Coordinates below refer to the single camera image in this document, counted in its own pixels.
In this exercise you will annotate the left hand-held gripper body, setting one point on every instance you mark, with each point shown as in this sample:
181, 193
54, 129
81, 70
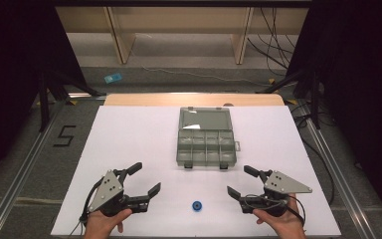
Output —
107, 191

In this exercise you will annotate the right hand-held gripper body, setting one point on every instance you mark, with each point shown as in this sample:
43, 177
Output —
286, 185

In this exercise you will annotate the person's left hand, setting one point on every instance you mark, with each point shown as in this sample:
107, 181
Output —
102, 223

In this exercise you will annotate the person's right hand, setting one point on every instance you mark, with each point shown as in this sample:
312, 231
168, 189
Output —
280, 223

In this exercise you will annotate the white table cover sheet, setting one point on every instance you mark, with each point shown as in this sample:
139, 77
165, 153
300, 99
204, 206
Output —
129, 139

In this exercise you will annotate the small blue round wheel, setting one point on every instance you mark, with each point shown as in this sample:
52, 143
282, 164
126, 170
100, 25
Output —
197, 206

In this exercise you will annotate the clear plastic compartment box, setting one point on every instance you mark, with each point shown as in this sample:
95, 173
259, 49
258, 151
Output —
205, 149

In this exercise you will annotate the wooden table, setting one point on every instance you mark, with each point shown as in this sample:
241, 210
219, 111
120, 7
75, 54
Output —
179, 99

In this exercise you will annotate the black metal stand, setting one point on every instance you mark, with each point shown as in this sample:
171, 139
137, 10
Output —
43, 99
315, 99

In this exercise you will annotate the blue card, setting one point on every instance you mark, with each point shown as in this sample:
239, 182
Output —
113, 78

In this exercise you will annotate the light wooden shelf unit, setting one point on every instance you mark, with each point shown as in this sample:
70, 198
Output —
121, 41

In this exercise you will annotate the black curtain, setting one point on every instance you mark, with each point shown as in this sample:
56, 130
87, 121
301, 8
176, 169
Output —
6, 66
361, 66

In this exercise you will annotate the aluminium floor rail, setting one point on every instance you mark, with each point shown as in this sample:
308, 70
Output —
23, 166
341, 186

